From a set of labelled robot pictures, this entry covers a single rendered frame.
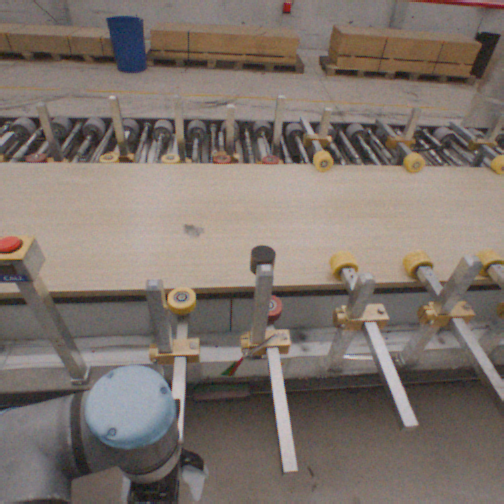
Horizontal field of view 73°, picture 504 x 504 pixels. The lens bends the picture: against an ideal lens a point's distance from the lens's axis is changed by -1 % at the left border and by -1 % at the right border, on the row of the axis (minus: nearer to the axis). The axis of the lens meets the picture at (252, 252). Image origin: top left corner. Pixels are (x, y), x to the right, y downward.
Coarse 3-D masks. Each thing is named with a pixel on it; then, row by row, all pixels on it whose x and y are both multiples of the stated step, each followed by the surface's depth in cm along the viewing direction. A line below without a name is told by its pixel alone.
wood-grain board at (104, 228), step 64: (0, 192) 134; (64, 192) 136; (128, 192) 139; (192, 192) 142; (256, 192) 144; (320, 192) 147; (384, 192) 150; (448, 192) 154; (64, 256) 110; (128, 256) 112; (192, 256) 114; (320, 256) 117; (384, 256) 119; (448, 256) 121
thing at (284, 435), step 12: (276, 348) 95; (276, 360) 92; (276, 372) 89; (276, 384) 87; (276, 396) 85; (276, 408) 83; (276, 420) 81; (288, 420) 81; (288, 432) 79; (288, 444) 77; (288, 456) 75; (288, 468) 73
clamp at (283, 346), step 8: (240, 336) 97; (248, 336) 96; (288, 336) 97; (240, 344) 98; (248, 344) 94; (256, 344) 94; (272, 344) 94; (280, 344) 95; (288, 344) 95; (256, 352) 96; (264, 352) 96; (280, 352) 97; (288, 352) 98
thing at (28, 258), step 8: (24, 240) 68; (32, 240) 69; (16, 248) 66; (24, 248) 66; (32, 248) 69; (40, 248) 72; (0, 256) 64; (8, 256) 65; (16, 256) 65; (24, 256) 66; (32, 256) 68; (40, 256) 72; (16, 264) 65; (24, 264) 66; (32, 264) 68; (40, 264) 72; (24, 272) 67; (32, 272) 68; (0, 280) 68; (32, 280) 69
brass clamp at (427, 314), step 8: (456, 304) 96; (424, 312) 94; (432, 312) 93; (456, 312) 94; (464, 312) 94; (472, 312) 94; (424, 320) 94; (432, 320) 93; (440, 320) 94; (448, 320) 94; (464, 320) 95
